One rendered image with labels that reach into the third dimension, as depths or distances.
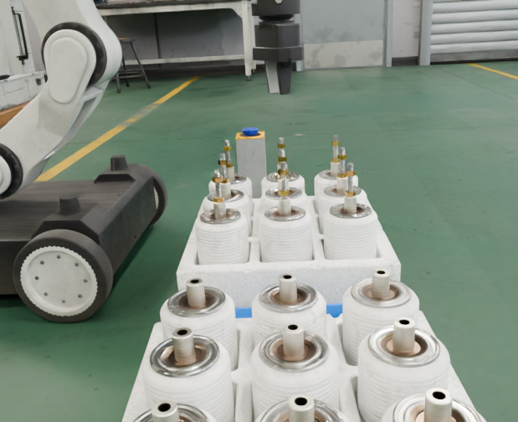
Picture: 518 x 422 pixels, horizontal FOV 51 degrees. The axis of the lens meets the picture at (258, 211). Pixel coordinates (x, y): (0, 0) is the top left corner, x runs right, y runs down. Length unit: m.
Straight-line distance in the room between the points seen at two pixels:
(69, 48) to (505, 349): 1.05
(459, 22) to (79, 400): 5.64
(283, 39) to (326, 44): 5.04
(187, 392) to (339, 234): 0.48
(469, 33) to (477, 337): 5.27
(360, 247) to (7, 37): 3.91
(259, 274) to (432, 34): 5.34
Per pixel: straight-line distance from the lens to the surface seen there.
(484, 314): 1.21
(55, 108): 1.31
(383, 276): 0.70
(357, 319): 0.70
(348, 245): 0.98
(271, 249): 0.98
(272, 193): 1.10
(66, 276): 1.21
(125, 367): 1.07
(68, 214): 1.24
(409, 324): 0.61
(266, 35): 1.04
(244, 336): 0.77
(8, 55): 4.63
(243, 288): 0.97
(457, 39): 6.20
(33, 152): 1.40
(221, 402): 0.62
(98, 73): 1.28
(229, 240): 0.97
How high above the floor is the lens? 0.60
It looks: 20 degrees down
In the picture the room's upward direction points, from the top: 3 degrees counter-clockwise
